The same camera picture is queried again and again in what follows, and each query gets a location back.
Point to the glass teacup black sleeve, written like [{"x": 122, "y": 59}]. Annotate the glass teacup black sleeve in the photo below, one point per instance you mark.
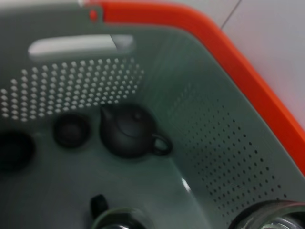
[
  {"x": 98, "y": 205},
  {"x": 262, "y": 210}
]

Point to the grey perforated plastic storage bin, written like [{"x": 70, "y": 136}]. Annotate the grey perforated plastic storage bin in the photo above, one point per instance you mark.
[{"x": 166, "y": 71}]

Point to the small dark clay teacup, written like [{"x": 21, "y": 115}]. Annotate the small dark clay teacup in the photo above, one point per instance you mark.
[
  {"x": 14, "y": 150},
  {"x": 71, "y": 131}
]

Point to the dark clay teapot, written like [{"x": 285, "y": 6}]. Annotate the dark clay teapot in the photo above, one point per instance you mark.
[{"x": 126, "y": 138}]

